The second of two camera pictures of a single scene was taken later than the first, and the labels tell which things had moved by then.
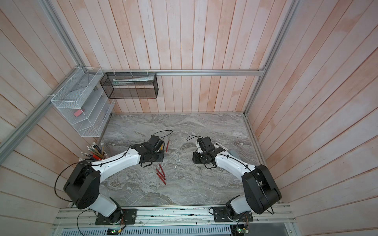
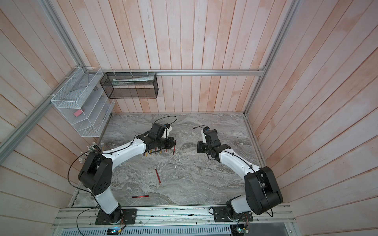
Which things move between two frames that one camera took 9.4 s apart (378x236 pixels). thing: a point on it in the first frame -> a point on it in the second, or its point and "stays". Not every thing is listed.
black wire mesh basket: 130,85 stays
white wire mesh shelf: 82,99 stays
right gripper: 196,160 -> 200,144
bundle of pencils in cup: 94,153 stays
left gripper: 161,158 -> 171,140
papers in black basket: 121,82 stays
